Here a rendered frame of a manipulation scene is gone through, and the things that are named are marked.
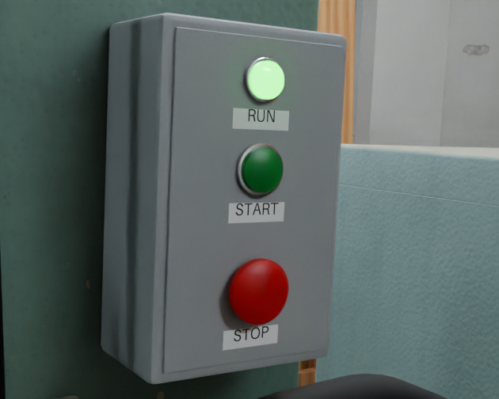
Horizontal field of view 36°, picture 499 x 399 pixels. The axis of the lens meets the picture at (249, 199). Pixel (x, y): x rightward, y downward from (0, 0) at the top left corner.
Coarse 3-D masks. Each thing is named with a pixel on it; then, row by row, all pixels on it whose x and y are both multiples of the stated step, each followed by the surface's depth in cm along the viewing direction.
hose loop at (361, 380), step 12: (312, 384) 42; (324, 384) 42; (336, 384) 42; (348, 384) 42; (360, 384) 43; (372, 384) 43; (384, 384) 44; (396, 384) 44; (408, 384) 45; (276, 396) 40; (288, 396) 40; (300, 396) 41; (312, 396) 41; (324, 396) 41; (336, 396) 41; (348, 396) 42; (360, 396) 42; (372, 396) 43; (384, 396) 43; (396, 396) 44; (408, 396) 45; (420, 396) 45; (432, 396) 46
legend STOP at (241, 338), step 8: (248, 328) 36; (256, 328) 36; (264, 328) 36; (272, 328) 36; (224, 336) 35; (232, 336) 35; (240, 336) 35; (248, 336) 36; (256, 336) 36; (264, 336) 36; (272, 336) 36; (224, 344) 35; (232, 344) 35; (240, 344) 35; (248, 344) 36; (256, 344) 36
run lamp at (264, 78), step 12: (264, 60) 34; (252, 72) 34; (264, 72) 34; (276, 72) 34; (252, 84) 34; (264, 84) 34; (276, 84) 34; (252, 96) 34; (264, 96) 34; (276, 96) 34
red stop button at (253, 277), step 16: (240, 272) 34; (256, 272) 34; (272, 272) 35; (240, 288) 34; (256, 288) 34; (272, 288) 35; (288, 288) 36; (240, 304) 34; (256, 304) 34; (272, 304) 35; (256, 320) 35
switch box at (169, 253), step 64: (128, 64) 35; (192, 64) 33; (320, 64) 36; (128, 128) 35; (192, 128) 33; (320, 128) 37; (128, 192) 35; (192, 192) 33; (320, 192) 37; (128, 256) 35; (192, 256) 34; (256, 256) 35; (320, 256) 37; (128, 320) 35; (192, 320) 34; (320, 320) 38
